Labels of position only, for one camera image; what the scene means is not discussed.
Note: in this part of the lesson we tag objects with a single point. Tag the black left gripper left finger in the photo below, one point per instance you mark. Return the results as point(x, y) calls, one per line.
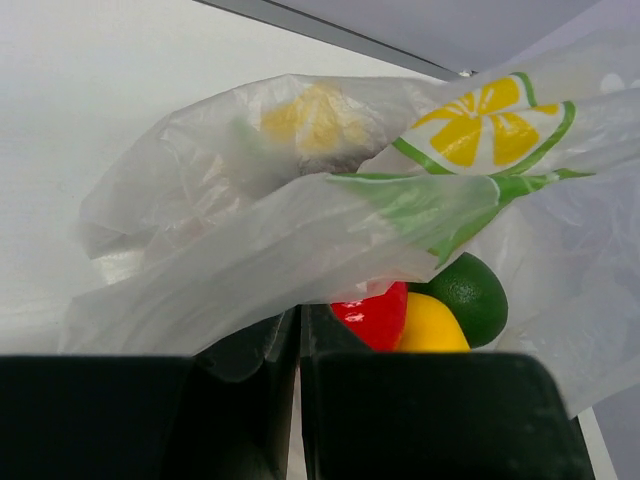
point(222, 414)

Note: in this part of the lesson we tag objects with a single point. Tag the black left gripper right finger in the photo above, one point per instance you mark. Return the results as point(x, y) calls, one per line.
point(369, 415)

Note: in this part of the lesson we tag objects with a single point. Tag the red fake apple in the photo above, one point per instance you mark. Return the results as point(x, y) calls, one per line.
point(377, 321)

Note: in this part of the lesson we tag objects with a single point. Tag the yellow fake pear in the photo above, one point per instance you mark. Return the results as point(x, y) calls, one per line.
point(430, 326)

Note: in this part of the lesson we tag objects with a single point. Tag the green fake lime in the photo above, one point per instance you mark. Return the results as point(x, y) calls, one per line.
point(475, 296)

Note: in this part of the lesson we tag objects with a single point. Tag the translucent printed plastic bag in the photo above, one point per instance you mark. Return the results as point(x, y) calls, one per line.
point(304, 189)

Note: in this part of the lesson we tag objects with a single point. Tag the aluminium table edge rail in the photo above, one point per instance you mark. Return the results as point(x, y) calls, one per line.
point(292, 20)

